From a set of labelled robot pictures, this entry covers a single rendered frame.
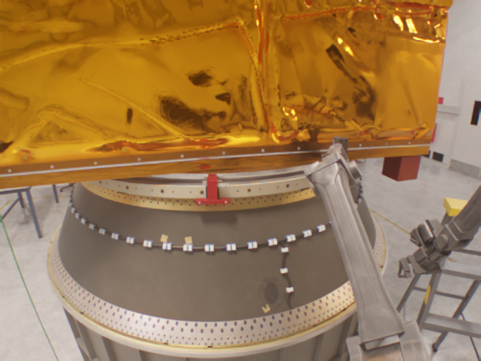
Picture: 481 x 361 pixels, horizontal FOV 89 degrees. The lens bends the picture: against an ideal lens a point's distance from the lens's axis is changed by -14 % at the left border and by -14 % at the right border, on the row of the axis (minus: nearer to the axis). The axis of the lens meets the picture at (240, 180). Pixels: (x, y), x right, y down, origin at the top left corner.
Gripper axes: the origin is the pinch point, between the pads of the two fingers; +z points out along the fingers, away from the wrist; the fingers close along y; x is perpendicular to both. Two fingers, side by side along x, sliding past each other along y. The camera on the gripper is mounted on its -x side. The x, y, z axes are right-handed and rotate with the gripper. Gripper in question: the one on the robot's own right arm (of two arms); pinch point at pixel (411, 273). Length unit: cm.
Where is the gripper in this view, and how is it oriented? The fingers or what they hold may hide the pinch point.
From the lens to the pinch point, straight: 113.7
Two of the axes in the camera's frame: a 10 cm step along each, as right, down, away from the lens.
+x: 0.8, 7.6, -6.4
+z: -0.5, 6.5, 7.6
